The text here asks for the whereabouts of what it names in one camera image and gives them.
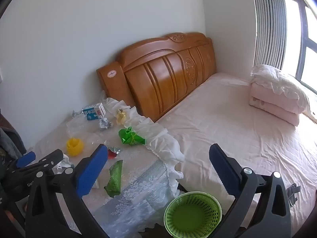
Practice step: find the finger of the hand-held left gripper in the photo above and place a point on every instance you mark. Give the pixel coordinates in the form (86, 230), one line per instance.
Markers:
(50, 160)
(26, 159)

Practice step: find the green snack packet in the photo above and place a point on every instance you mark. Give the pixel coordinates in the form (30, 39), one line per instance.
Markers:
(115, 178)

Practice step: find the red foil wrapper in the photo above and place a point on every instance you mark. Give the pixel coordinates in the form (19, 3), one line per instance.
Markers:
(112, 154)

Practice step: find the wooden headboard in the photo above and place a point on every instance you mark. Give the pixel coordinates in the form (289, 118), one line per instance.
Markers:
(161, 79)

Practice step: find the wooden bed side rail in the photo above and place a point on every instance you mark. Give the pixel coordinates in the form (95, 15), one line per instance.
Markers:
(310, 117)

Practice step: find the pleated curtain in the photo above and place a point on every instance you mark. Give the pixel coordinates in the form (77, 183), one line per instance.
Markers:
(268, 24)

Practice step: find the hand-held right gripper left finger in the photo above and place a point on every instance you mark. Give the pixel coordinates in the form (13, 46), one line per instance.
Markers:
(91, 171)

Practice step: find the blue white tissue pack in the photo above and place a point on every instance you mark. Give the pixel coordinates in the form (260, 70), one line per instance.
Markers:
(91, 112)

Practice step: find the dark framed window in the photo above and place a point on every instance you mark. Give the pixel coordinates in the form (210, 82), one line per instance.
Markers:
(307, 42)

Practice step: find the white paper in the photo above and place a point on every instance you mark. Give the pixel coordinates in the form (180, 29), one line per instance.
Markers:
(65, 164)

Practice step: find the green foil wrapper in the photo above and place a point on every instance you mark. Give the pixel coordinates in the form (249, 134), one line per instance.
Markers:
(128, 136)

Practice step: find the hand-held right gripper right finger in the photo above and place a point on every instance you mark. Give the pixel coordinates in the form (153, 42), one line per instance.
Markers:
(223, 171)

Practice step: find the silver foil wrapper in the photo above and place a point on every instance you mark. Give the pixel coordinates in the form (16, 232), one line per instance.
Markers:
(77, 112)
(105, 123)

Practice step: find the clear plastic bag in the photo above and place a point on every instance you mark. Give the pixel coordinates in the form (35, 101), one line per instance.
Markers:
(81, 129)

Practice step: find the bed with pink sheet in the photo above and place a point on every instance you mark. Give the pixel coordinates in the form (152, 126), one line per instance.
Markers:
(223, 119)

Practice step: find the folded pink quilt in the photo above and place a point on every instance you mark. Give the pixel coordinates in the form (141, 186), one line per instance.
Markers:
(272, 104)

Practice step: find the yellow plastic cup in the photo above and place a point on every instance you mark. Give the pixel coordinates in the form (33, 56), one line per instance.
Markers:
(74, 147)

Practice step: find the green plastic basket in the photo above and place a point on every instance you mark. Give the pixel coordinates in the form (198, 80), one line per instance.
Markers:
(173, 219)

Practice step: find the grey hanging clothing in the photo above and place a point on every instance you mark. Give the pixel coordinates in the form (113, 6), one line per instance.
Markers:
(10, 138)

